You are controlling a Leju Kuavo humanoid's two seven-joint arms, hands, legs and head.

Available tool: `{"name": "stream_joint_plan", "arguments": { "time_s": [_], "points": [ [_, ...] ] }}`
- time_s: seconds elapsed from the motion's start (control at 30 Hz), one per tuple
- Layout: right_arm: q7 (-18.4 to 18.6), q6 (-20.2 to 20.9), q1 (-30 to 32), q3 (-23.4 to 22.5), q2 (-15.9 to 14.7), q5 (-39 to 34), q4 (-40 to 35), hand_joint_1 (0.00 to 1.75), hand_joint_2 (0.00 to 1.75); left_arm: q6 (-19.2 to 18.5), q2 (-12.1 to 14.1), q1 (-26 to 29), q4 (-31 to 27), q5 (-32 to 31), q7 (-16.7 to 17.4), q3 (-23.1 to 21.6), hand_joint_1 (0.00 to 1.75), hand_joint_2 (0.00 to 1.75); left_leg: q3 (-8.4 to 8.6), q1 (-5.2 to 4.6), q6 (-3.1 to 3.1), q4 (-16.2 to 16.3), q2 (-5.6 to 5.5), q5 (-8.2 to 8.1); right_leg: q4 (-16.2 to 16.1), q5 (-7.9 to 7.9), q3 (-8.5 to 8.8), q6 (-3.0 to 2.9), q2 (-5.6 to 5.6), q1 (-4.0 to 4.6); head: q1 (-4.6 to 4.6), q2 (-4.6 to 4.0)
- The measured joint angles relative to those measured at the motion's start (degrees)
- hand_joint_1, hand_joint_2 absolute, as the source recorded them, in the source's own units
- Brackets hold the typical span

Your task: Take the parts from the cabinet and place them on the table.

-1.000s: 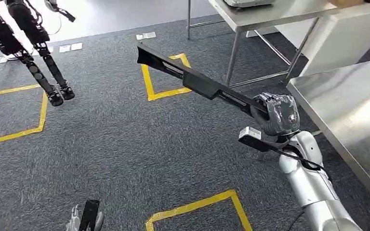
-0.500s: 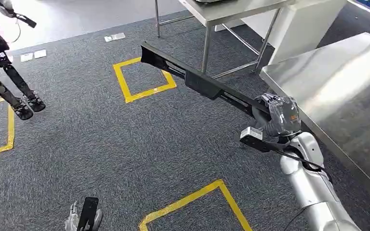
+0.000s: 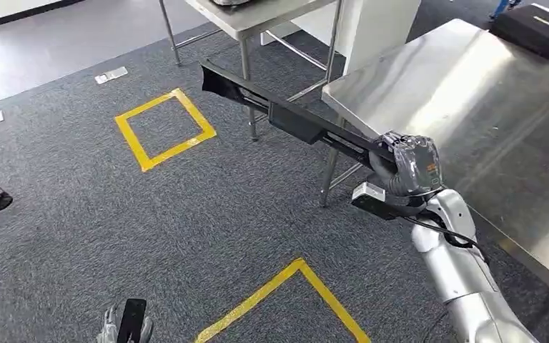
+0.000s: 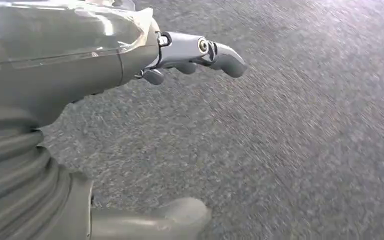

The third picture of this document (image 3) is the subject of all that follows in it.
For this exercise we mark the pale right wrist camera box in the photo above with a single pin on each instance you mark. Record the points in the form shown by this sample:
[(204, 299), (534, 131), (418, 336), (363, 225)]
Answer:
[(369, 196)]

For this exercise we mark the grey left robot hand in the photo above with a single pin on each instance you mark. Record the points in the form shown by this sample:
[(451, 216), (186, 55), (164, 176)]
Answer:
[(108, 326)]

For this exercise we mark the white partition panel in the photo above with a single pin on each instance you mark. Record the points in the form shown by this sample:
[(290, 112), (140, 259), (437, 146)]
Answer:
[(378, 28)]

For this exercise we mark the yellow floor tape marking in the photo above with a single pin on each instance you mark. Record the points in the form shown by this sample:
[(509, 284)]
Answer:
[(135, 142), (322, 289)]

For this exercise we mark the black case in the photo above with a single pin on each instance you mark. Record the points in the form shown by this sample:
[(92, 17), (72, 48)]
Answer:
[(535, 31)]

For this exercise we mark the stainless steel table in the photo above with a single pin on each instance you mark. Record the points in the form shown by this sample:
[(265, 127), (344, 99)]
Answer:
[(255, 16), (468, 104)]

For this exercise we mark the long black plastic part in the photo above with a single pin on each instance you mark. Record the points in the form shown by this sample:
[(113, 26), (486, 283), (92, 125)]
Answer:
[(293, 118)]

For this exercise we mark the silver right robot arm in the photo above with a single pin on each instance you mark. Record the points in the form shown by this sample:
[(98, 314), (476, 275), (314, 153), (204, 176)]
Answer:
[(464, 279)]

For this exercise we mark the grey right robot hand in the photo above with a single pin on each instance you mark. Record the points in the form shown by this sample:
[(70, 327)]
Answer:
[(412, 163)]

